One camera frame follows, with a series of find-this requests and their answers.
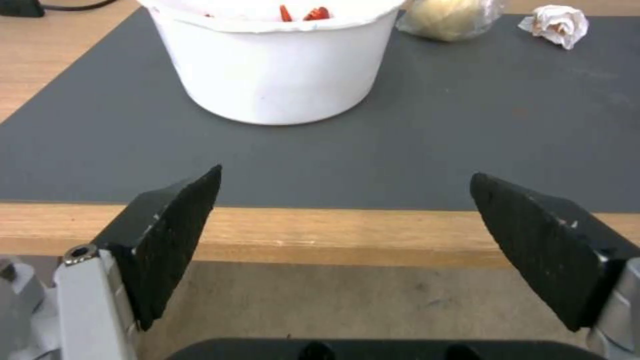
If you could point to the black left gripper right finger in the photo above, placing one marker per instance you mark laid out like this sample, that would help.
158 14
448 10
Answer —
545 247

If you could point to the grey desk mat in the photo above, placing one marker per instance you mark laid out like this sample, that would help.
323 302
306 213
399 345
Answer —
350 112

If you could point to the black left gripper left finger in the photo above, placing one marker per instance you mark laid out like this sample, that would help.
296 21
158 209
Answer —
160 240

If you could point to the bun in clear plastic wrap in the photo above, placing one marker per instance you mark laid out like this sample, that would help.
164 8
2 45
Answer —
450 18

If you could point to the crumpled white paper tissue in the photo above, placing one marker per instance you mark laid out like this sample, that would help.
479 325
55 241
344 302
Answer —
555 24

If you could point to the white paper takeout bowl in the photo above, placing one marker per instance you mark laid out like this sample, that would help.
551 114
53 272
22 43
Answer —
280 60

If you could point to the red food scraps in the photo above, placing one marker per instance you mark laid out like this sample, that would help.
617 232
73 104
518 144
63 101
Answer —
305 13

